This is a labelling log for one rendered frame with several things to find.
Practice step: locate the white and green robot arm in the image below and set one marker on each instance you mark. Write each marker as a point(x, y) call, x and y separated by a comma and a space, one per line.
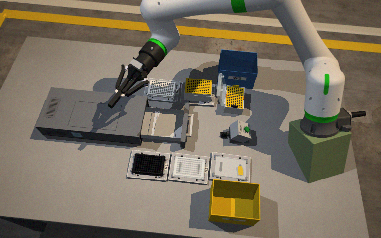
point(323, 116)

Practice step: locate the blue bin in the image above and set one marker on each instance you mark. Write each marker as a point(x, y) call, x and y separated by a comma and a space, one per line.
point(238, 67)

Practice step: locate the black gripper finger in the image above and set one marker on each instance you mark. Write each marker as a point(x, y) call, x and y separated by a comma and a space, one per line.
point(124, 84)
point(127, 91)

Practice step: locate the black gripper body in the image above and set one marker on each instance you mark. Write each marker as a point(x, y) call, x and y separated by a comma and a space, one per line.
point(149, 63)

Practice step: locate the yellow waste bin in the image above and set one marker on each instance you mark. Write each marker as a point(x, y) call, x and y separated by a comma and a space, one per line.
point(234, 202)

